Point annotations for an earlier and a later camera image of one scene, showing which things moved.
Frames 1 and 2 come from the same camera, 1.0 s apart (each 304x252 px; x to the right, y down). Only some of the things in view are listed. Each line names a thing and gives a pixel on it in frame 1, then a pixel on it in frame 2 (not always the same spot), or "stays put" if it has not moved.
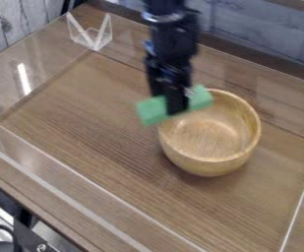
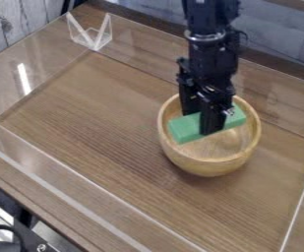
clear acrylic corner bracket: (92, 38) stays put
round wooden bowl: (210, 141) stays put
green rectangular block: (151, 108) -> (185, 126)
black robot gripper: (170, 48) -> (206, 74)
